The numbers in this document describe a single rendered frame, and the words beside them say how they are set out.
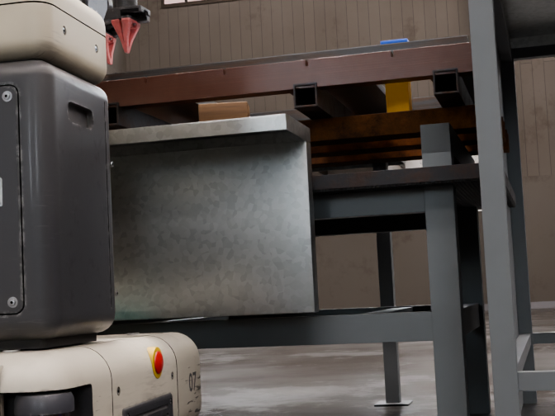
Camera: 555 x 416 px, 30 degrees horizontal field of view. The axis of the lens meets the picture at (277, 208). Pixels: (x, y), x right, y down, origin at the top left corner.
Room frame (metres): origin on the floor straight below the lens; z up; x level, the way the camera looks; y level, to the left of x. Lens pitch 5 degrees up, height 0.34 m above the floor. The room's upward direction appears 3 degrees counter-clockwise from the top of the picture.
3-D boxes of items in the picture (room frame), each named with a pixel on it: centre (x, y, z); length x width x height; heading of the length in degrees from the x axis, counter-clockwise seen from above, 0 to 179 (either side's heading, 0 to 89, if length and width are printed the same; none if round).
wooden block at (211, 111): (2.07, 0.10, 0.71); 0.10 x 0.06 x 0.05; 87
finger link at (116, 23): (2.34, 0.32, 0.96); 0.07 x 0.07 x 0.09; 75
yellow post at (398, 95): (2.26, -0.28, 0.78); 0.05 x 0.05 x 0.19; 75
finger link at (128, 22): (2.34, 0.34, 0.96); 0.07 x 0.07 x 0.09; 75
